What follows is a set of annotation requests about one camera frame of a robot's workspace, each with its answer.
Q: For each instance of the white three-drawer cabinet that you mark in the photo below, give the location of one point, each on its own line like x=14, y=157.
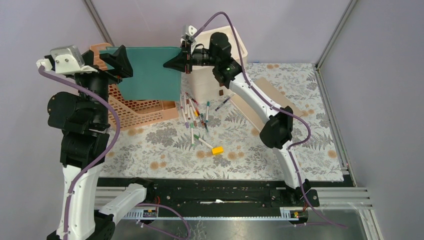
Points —
x=203, y=86

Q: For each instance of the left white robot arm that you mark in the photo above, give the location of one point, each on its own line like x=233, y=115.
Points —
x=83, y=120

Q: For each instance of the teal folder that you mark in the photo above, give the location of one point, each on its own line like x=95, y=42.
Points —
x=151, y=81

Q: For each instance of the red capped marker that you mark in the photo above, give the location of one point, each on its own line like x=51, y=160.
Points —
x=192, y=98

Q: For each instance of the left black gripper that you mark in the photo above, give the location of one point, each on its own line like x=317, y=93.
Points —
x=119, y=58

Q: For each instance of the yellow eraser block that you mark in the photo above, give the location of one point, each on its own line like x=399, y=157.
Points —
x=217, y=150

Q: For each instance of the green marker upright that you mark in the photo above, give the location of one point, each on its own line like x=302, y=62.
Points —
x=192, y=134

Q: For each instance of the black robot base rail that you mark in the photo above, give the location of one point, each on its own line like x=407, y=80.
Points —
x=212, y=198

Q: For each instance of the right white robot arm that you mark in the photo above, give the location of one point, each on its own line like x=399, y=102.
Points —
x=278, y=121

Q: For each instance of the peach plastic file organizer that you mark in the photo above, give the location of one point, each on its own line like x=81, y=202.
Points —
x=137, y=113

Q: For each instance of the beige notebook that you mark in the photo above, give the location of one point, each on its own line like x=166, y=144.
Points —
x=271, y=92

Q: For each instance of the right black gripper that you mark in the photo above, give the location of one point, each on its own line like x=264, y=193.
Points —
x=181, y=60

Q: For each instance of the green capped white marker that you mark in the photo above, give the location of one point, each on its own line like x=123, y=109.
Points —
x=203, y=141

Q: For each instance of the floral table mat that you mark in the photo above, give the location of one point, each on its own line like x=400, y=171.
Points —
x=163, y=150

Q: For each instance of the blue pen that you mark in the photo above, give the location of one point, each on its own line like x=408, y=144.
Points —
x=222, y=103

